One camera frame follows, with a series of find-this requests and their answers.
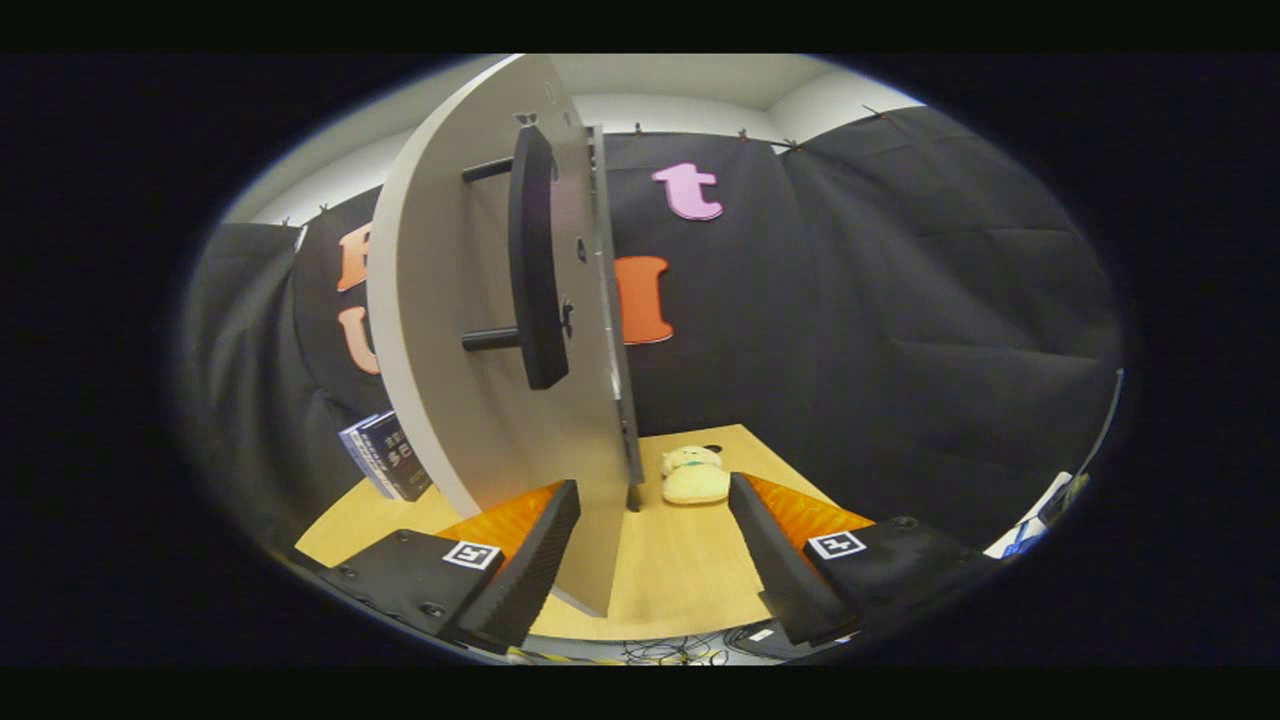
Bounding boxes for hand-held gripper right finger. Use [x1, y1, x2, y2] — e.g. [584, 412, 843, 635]
[727, 472, 1006, 648]

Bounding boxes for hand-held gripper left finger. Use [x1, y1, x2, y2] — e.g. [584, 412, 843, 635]
[318, 478, 583, 655]

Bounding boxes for white cabinet door black handle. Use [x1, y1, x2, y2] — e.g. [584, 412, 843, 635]
[366, 54, 646, 618]

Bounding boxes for black box device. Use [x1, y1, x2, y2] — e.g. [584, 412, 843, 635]
[730, 620, 861, 663]

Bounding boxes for yellow plush toy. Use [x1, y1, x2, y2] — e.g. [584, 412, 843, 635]
[658, 444, 733, 506]

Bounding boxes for grey cabinet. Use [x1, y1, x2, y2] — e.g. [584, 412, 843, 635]
[585, 125, 648, 513]

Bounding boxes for dark blue book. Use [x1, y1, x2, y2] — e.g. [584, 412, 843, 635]
[358, 410, 434, 503]

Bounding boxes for blue white book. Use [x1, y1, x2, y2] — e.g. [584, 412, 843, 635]
[338, 415, 401, 499]

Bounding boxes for white side table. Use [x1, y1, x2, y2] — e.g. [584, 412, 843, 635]
[985, 470, 1076, 559]

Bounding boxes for black backdrop cloth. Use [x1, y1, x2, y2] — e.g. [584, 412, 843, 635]
[180, 105, 1126, 561]

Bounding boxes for tangled black cables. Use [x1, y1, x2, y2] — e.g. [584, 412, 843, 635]
[620, 632, 731, 666]

